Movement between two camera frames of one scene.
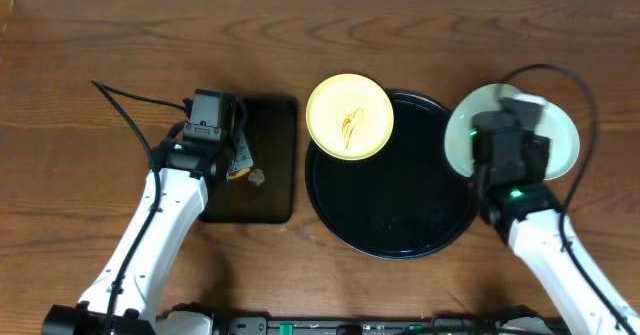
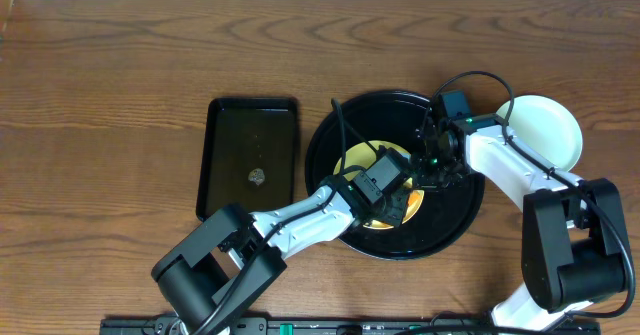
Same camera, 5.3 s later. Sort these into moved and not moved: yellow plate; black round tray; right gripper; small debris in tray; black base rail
Moved: yellow plate; right gripper
Not moved: black round tray; small debris in tray; black base rail
